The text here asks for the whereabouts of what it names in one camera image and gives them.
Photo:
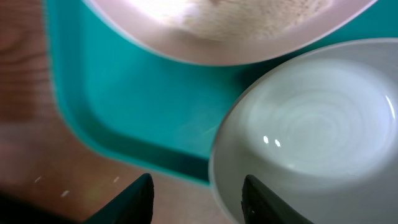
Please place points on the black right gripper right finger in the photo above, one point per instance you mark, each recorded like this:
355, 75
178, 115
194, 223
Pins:
260, 205

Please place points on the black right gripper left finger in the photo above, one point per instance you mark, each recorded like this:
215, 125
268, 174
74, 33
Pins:
134, 205

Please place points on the grey bowl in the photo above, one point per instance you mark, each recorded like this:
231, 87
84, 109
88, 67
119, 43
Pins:
320, 132

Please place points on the large pink plate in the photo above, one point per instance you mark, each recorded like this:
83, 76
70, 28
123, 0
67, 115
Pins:
227, 32

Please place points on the teal plastic tray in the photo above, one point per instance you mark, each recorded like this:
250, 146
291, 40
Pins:
129, 104

